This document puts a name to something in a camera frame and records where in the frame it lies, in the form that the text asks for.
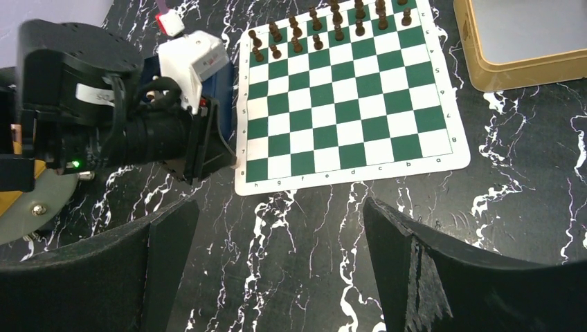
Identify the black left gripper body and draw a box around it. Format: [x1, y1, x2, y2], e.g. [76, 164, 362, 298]
[123, 77, 237, 184]

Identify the gold tin box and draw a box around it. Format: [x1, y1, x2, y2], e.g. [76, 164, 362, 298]
[453, 1, 586, 92]

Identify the dark wooden pawn piece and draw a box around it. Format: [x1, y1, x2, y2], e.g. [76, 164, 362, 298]
[252, 46, 264, 63]
[401, 8, 412, 26]
[334, 24, 345, 42]
[355, 19, 365, 37]
[312, 34, 323, 50]
[378, 12, 388, 30]
[291, 37, 303, 54]
[269, 44, 282, 59]

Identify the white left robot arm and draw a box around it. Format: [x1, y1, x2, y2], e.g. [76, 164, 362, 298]
[1, 19, 237, 192]

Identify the white orange cylindrical appliance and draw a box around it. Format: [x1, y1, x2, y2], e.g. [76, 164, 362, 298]
[0, 123, 81, 246]

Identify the green white chess board mat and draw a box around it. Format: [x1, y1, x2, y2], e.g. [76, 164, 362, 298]
[234, 1, 471, 196]

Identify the dark blue tin box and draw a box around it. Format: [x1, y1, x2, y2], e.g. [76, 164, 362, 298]
[139, 55, 235, 141]

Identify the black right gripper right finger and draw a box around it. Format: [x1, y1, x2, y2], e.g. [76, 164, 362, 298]
[363, 198, 586, 331]

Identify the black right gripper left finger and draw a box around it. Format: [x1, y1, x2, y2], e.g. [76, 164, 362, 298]
[1, 199, 200, 331]

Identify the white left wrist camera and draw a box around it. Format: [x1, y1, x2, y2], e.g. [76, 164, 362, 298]
[156, 9, 230, 115]

